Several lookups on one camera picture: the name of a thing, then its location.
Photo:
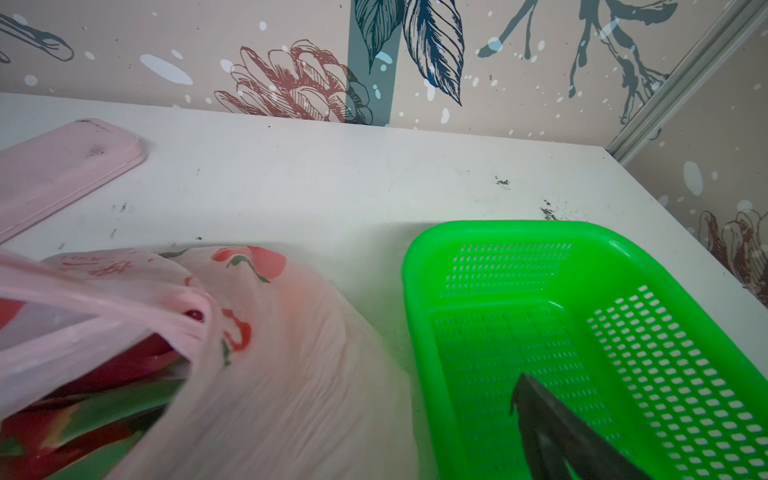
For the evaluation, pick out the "pink plastic bag with fruit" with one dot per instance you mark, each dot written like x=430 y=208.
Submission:
x=203 y=363

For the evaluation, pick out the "green plastic basket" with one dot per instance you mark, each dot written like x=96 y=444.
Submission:
x=601 y=324

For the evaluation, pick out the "pink rectangular lid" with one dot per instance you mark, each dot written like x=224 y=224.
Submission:
x=43 y=175

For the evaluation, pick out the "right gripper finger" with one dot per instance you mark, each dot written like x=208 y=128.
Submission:
x=559 y=445

